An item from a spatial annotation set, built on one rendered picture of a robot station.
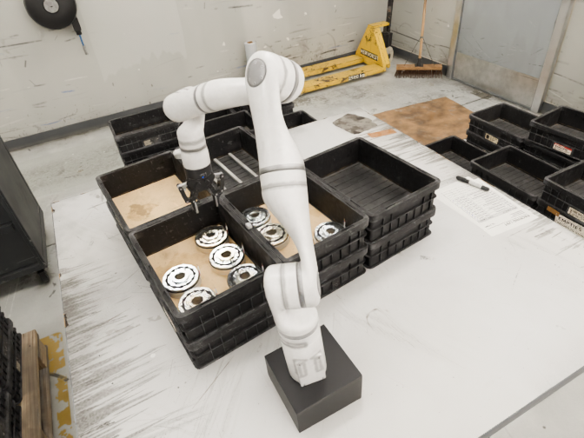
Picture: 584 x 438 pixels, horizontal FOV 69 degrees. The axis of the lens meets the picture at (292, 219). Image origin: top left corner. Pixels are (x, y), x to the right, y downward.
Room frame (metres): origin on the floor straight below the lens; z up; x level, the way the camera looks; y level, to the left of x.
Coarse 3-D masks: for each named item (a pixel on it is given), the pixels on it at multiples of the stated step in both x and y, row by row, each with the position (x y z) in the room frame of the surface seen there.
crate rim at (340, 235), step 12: (312, 180) 1.17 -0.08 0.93; (228, 192) 1.15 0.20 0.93; (228, 204) 1.08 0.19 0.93; (348, 204) 1.02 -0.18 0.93; (240, 216) 1.01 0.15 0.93; (252, 228) 0.95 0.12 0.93; (348, 228) 0.91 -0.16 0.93; (360, 228) 0.92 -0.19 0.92; (264, 240) 0.89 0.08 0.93; (324, 240) 0.87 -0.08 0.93; (336, 240) 0.88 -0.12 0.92; (276, 252) 0.84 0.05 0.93
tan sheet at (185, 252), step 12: (192, 240) 1.05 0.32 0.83; (168, 252) 1.00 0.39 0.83; (180, 252) 0.99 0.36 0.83; (192, 252) 0.99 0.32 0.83; (156, 264) 0.95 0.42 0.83; (168, 264) 0.94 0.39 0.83; (180, 264) 0.94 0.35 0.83; (192, 264) 0.93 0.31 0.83; (204, 264) 0.93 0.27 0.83; (204, 276) 0.88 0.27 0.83; (216, 276) 0.87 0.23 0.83; (216, 288) 0.83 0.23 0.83; (228, 288) 0.82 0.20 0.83
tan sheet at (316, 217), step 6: (264, 204) 1.20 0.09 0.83; (312, 210) 1.14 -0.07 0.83; (312, 216) 1.10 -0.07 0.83; (318, 216) 1.10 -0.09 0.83; (324, 216) 1.10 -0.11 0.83; (276, 222) 1.09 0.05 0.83; (312, 222) 1.07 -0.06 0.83; (318, 222) 1.07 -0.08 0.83; (312, 228) 1.05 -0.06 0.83; (312, 234) 1.02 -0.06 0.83; (288, 246) 0.97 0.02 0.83; (294, 246) 0.97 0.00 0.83; (282, 252) 0.95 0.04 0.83; (288, 252) 0.94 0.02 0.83; (294, 252) 0.94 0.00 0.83
